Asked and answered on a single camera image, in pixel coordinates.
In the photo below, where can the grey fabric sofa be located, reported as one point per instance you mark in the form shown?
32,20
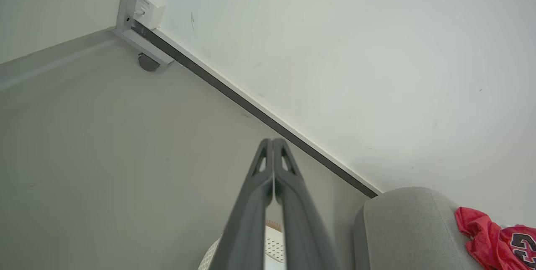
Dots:
410,230

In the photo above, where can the grey metal frame leg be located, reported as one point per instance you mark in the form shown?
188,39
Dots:
130,6

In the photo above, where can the red and white jersey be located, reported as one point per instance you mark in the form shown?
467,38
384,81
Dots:
498,238

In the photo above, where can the white wall socket box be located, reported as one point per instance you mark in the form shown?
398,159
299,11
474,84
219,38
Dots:
148,10

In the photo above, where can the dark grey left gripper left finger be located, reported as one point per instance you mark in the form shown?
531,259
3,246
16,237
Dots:
247,215

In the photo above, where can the black caster wheel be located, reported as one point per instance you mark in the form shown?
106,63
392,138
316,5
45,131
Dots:
148,62

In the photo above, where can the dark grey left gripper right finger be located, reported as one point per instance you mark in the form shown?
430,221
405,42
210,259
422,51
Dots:
303,219

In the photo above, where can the black and white baseboard strip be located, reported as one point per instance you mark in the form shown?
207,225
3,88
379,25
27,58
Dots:
251,102

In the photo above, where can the white plastic laundry basket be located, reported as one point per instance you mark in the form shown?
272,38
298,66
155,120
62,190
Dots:
274,247

